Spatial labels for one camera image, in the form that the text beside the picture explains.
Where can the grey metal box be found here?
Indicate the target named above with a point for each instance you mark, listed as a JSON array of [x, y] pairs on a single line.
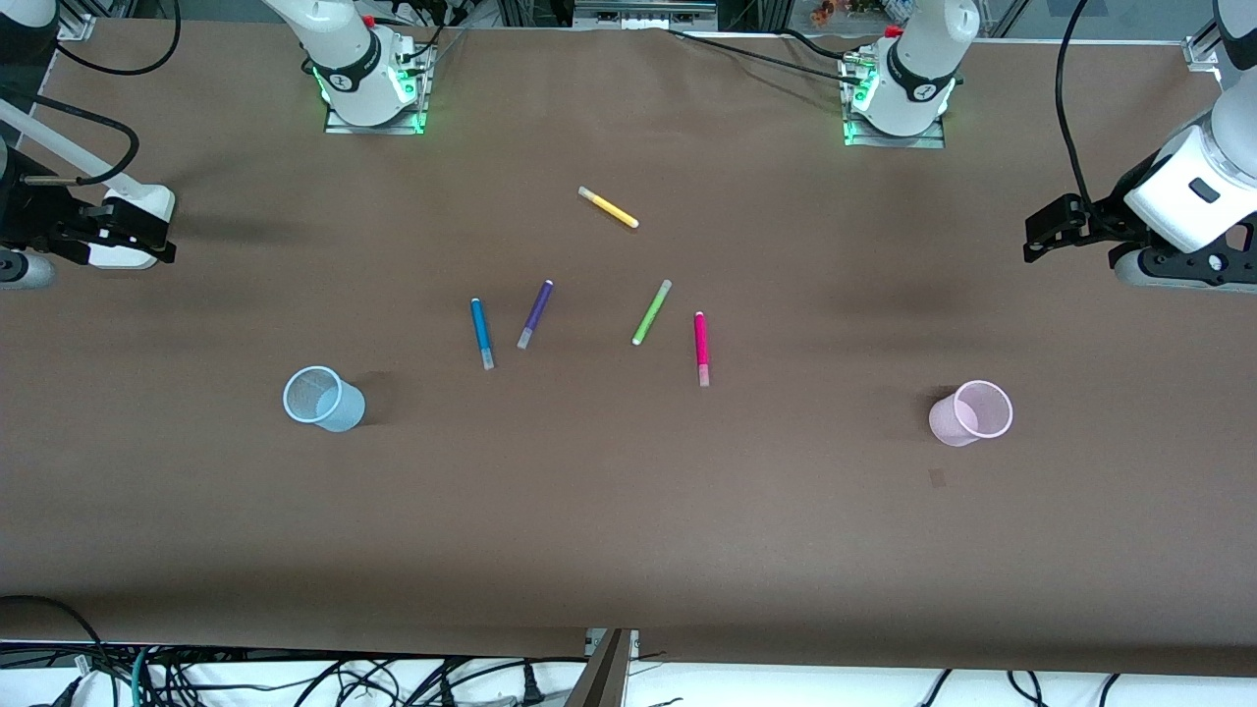
[[643, 10]]

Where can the yellow marker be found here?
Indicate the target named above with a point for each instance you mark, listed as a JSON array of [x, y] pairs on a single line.
[[611, 208]]

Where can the purple marker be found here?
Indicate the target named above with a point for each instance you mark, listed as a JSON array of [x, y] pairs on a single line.
[[536, 312]]

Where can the brown table cover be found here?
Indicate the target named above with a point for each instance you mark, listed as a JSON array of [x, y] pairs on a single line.
[[628, 511]]

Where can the green marker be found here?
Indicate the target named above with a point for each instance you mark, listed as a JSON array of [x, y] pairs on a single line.
[[650, 314]]

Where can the black power plug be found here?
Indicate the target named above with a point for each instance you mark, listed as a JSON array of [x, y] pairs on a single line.
[[532, 685]]

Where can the pink marker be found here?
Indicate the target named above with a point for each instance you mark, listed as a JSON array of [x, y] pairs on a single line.
[[701, 344]]

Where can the white desk lamp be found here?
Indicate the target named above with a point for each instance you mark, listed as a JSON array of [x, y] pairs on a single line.
[[142, 201]]

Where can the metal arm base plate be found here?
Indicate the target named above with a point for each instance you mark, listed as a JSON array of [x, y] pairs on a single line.
[[928, 140], [339, 123]]

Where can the aluminium table beam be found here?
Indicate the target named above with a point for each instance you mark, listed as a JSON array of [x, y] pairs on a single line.
[[604, 678]]

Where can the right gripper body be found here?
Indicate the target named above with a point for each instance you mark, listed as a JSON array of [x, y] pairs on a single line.
[[29, 214]]

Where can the blue marker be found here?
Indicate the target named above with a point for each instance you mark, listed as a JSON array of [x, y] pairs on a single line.
[[481, 334]]

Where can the pink plastic cup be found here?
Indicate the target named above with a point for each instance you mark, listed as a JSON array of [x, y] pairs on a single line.
[[948, 422]]

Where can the blue plastic cup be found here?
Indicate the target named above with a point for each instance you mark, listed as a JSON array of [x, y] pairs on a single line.
[[339, 407]]

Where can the aluminium frame profile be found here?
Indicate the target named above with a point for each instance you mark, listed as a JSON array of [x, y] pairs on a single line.
[[1203, 51], [77, 26]]

